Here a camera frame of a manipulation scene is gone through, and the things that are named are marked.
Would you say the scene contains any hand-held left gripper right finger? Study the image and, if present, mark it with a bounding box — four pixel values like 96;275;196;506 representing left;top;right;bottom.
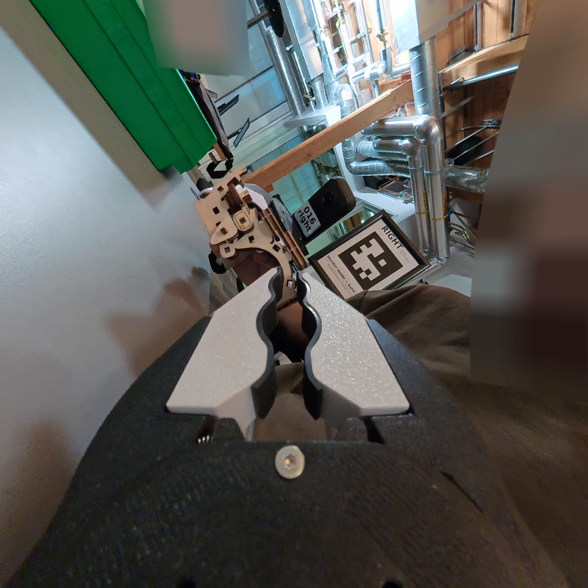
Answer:
296;271;410;440

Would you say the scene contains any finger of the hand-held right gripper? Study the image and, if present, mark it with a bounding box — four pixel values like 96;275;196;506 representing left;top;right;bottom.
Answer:
243;184;273;213

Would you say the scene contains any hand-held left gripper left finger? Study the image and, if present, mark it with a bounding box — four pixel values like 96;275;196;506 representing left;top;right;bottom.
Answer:
166;268;283;442

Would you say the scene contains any wooden model assembly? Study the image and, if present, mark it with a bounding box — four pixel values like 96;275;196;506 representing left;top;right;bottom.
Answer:
194;177;309;305

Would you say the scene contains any person's right hand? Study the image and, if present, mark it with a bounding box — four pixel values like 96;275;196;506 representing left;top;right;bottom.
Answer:
236;252;309;364

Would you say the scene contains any wooden handrail beam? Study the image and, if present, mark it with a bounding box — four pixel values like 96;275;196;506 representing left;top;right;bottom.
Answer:
243;82;414;190

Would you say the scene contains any black framed marker sign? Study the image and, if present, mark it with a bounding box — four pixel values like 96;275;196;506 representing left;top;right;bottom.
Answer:
307;210;432;295

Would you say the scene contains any cluster of silver ducts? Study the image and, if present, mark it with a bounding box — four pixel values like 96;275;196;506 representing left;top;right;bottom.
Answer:
266;0;493;273

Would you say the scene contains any green plastic box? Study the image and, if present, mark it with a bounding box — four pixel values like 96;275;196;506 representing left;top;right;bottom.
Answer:
31;0;218;175

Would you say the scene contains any person's brown clothing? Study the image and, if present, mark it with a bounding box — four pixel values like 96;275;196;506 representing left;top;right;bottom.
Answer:
432;381;588;588

